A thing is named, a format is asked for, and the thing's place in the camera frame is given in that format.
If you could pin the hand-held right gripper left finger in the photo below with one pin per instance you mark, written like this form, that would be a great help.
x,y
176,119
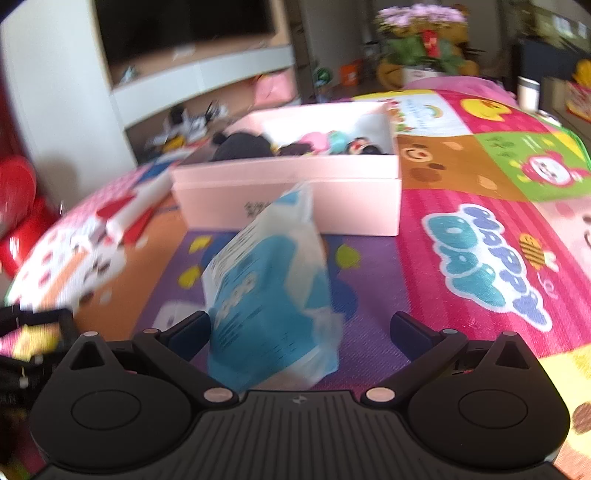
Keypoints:
x,y
191,330

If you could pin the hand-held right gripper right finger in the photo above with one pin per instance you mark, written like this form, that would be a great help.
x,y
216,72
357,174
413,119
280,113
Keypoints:
x,y
411,332

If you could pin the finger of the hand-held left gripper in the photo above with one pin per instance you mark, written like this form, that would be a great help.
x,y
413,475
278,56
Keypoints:
x,y
55,318
18,378

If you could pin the pink and yellow cupcake toy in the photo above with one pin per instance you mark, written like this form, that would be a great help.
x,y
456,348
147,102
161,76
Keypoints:
x,y
30,339

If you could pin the blue tissue packet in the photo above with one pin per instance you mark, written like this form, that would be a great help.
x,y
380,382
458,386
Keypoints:
x,y
272,286

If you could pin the pink cardboard box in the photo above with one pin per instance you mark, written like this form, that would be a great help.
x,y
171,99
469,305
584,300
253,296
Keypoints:
x,y
286,198

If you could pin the small doll figure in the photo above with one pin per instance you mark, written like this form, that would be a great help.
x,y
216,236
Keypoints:
x,y
364,146

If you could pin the colourful printed play mat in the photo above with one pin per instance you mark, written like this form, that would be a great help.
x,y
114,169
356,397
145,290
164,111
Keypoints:
x,y
461,258

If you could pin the red round object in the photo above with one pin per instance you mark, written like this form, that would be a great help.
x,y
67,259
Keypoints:
x,y
18,207

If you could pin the white and red toy rocket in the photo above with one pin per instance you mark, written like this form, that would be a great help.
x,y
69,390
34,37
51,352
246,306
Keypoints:
x,y
127,217

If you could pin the black object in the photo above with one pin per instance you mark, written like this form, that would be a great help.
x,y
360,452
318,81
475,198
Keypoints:
x,y
242,146

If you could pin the pink gift bag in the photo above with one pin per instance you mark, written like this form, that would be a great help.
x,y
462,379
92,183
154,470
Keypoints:
x,y
274,87

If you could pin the white tv cabinet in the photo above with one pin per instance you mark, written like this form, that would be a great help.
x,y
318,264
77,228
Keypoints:
x,y
203,69

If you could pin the white cylindrical cup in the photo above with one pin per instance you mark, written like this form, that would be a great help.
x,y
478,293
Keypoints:
x,y
528,94

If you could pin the orange bag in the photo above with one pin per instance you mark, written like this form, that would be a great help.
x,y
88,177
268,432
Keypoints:
x,y
351,73

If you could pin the green ball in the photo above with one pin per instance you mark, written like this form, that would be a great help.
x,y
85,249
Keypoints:
x,y
322,76

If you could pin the yellow plush bear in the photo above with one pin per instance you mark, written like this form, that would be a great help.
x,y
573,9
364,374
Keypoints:
x,y
461,50

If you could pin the potted purple orchid plant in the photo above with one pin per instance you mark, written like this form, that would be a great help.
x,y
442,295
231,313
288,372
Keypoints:
x,y
420,41

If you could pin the black television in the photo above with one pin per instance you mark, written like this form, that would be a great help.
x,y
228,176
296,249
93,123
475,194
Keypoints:
x,y
184,27

